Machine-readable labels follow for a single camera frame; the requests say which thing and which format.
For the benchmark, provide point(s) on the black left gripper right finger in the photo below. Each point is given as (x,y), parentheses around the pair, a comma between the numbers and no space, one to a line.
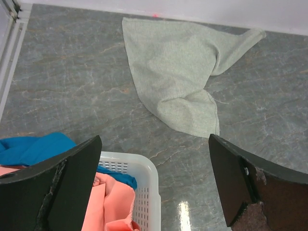
(257,194)

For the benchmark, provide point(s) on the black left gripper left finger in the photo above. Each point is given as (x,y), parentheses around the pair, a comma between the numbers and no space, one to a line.
(51,195)

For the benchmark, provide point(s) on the grey cloth napkin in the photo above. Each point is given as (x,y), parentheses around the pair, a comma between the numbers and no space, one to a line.
(171,62)

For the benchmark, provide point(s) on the orange cloth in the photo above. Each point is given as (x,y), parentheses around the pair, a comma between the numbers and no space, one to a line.
(110,205)

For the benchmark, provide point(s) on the blue cloth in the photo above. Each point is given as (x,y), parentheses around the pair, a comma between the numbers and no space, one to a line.
(33,149)

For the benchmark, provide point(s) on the white plastic basket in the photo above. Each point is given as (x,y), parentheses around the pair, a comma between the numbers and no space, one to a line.
(147,205)

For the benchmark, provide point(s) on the aluminium frame post left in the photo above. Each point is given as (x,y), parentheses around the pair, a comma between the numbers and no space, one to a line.
(14,17)

